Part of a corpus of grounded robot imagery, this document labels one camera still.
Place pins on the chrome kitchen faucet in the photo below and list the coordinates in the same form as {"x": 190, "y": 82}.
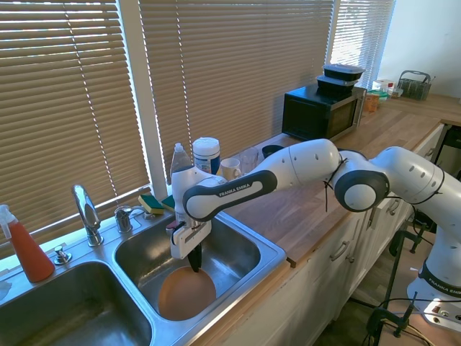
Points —
{"x": 86, "y": 212}

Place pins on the small glass jar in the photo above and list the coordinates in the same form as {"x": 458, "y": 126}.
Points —
{"x": 396, "y": 93}

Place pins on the white lidded tub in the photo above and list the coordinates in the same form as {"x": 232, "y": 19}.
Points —
{"x": 381, "y": 86}

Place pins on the chrome sink knob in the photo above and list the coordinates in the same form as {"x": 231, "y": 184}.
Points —
{"x": 62, "y": 256}

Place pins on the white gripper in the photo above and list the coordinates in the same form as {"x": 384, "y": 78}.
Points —
{"x": 187, "y": 239}

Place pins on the orange spray bottle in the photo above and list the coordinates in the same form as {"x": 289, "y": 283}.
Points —
{"x": 30, "y": 252}

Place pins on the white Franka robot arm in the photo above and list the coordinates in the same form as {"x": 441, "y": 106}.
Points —
{"x": 306, "y": 162}

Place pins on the white wipes canister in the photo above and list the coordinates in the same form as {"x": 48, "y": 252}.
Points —
{"x": 206, "y": 155}

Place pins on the stainless steel double sink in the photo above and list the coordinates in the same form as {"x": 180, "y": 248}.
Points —
{"x": 234, "y": 252}

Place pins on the orange carton box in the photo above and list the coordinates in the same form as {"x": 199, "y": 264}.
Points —
{"x": 371, "y": 102}

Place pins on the black microwave oven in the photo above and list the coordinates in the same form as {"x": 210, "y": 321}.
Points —
{"x": 317, "y": 115}

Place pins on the black clamp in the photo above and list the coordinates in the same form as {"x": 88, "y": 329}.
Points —
{"x": 392, "y": 319}

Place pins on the white ceramic mug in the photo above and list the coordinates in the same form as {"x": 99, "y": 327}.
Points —
{"x": 230, "y": 168}

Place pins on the black dishwasher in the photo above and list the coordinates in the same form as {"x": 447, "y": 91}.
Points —
{"x": 452, "y": 144}

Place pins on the grey cutlery basket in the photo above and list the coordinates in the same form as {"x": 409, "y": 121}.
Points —
{"x": 414, "y": 85}

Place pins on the narrow tan window blind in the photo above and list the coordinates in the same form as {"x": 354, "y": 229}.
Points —
{"x": 360, "y": 36}

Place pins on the black clamp stand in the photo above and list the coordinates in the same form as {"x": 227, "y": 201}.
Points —
{"x": 399, "y": 245}

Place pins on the white kitchen cabinets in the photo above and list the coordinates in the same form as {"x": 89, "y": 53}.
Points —
{"x": 345, "y": 259}

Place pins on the black food container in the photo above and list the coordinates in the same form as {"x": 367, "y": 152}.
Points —
{"x": 335, "y": 86}
{"x": 344, "y": 71}

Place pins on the yellow green sponge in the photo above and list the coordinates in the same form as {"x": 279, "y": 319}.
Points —
{"x": 151, "y": 204}
{"x": 168, "y": 202}

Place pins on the Dawn dish soap bottle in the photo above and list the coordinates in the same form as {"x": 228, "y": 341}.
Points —
{"x": 179, "y": 160}

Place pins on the clear drinking glass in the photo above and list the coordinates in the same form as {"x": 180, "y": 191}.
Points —
{"x": 249, "y": 158}

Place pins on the wide tan window blind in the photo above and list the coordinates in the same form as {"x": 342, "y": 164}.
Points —
{"x": 65, "y": 119}
{"x": 234, "y": 72}

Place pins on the dark blue bowl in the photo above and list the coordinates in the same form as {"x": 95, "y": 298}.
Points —
{"x": 271, "y": 150}

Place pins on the dark red wrist camera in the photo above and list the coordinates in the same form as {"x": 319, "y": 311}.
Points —
{"x": 173, "y": 229}

